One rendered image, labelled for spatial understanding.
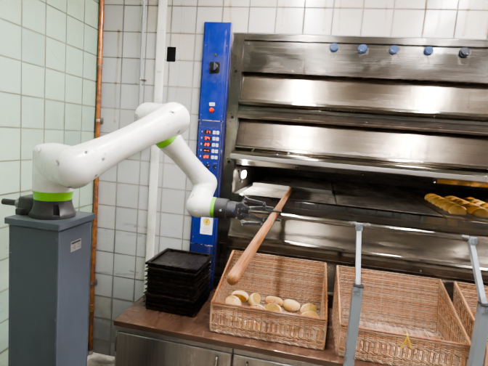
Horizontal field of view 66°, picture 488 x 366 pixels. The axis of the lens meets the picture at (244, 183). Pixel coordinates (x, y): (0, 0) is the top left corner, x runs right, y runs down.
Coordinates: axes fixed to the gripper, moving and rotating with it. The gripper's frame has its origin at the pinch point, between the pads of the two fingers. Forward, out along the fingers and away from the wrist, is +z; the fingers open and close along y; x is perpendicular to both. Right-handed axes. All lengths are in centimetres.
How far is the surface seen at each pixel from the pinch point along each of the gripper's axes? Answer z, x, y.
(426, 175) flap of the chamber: 70, -39, -22
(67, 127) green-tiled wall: -122, -25, -29
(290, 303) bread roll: 10, -37, 55
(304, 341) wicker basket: 20, -5, 58
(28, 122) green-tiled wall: -122, 3, -31
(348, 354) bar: 38, 6, 54
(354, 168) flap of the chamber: 35, -39, -21
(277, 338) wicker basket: 7, -5, 59
